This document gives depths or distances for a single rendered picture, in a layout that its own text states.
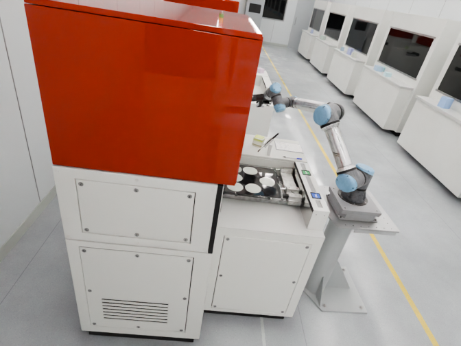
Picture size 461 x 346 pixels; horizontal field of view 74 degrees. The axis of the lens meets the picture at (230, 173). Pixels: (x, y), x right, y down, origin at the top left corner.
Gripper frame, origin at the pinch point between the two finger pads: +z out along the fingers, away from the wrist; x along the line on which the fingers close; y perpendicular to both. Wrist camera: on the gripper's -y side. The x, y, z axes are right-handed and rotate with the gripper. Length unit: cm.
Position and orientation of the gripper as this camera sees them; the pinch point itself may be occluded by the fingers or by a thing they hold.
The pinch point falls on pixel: (256, 104)
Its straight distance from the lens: 246.5
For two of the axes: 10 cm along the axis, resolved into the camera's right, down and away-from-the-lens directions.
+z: -2.6, 1.3, 9.6
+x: 0.5, -9.9, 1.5
